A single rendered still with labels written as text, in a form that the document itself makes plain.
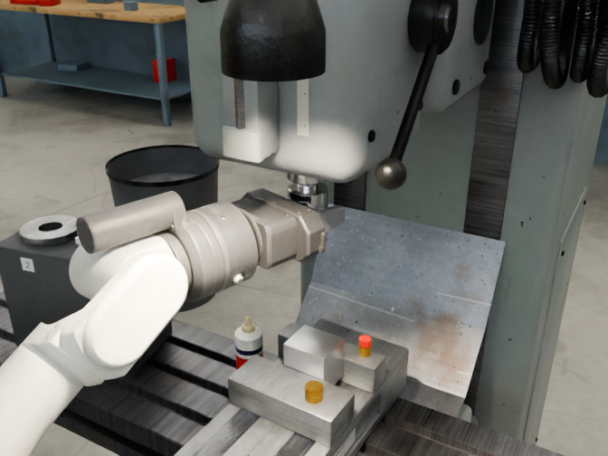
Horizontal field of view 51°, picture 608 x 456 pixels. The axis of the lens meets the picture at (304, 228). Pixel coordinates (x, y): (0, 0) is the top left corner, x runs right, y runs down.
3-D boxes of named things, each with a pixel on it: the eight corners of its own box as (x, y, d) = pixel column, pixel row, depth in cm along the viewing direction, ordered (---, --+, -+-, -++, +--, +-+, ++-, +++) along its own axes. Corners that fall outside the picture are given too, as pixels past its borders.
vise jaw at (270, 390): (330, 449, 75) (331, 422, 73) (228, 403, 82) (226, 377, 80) (355, 418, 79) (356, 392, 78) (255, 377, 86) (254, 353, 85)
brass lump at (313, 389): (317, 406, 75) (317, 394, 74) (300, 400, 76) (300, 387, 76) (326, 395, 77) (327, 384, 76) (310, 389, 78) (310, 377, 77)
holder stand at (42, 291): (134, 376, 98) (118, 260, 89) (15, 348, 104) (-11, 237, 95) (173, 333, 108) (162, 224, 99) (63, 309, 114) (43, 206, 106)
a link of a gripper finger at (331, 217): (339, 224, 76) (300, 240, 72) (340, 200, 74) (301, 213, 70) (349, 229, 75) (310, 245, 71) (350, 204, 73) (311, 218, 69)
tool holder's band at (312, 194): (332, 188, 75) (332, 181, 75) (323, 204, 71) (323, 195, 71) (293, 185, 76) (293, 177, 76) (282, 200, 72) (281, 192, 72)
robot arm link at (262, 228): (327, 199, 67) (235, 232, 59) (325, 280, 71) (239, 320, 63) (251, 168, 75) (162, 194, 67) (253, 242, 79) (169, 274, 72)
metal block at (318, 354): (323, 398, 81) (324, 359, 78) (283, 382, 84) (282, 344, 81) (343, 375, 85) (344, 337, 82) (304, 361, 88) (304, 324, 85)
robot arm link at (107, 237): (233, 301, 63) (129, 346, 56) (176, 280, 71) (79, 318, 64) (214, 190, 60) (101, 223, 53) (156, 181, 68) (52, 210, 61)
